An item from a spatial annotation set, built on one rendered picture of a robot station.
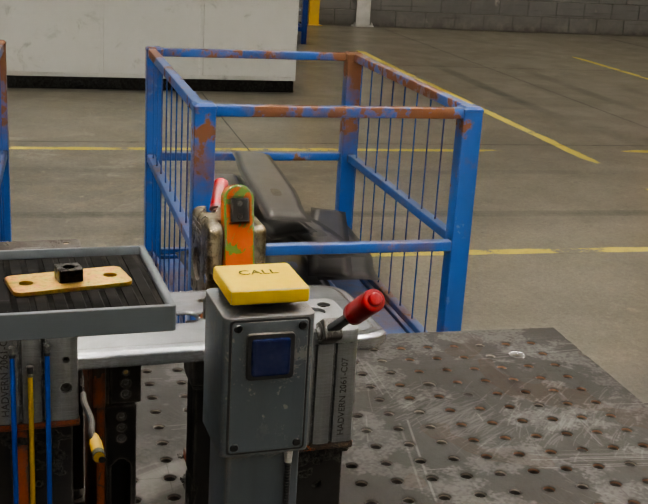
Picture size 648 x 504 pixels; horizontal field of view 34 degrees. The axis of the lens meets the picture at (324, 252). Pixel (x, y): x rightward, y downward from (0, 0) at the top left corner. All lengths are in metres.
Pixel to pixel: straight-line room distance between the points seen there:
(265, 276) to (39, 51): 8.09
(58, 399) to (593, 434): 0.96
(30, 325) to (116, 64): 8.20
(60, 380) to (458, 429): 0.83
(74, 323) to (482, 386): 1.16
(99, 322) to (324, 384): 0.34
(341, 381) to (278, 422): 0.20
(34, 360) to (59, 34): 7.96
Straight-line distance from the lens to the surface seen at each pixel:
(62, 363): 0.93
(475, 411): 1.70
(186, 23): 8.91
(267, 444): 0.82
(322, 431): 1.02
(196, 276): 1.37
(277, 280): 0.80
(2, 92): 3.96
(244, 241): 1.29
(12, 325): 0.71
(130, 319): 0.72
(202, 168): 2.81
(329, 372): 1.00
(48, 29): 8.84
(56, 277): 0.78
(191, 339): 1.11
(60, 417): 0.96
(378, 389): 1.74
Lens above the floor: 1.42
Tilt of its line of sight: 17 degrees down
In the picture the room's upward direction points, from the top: 3 degrees clockwise
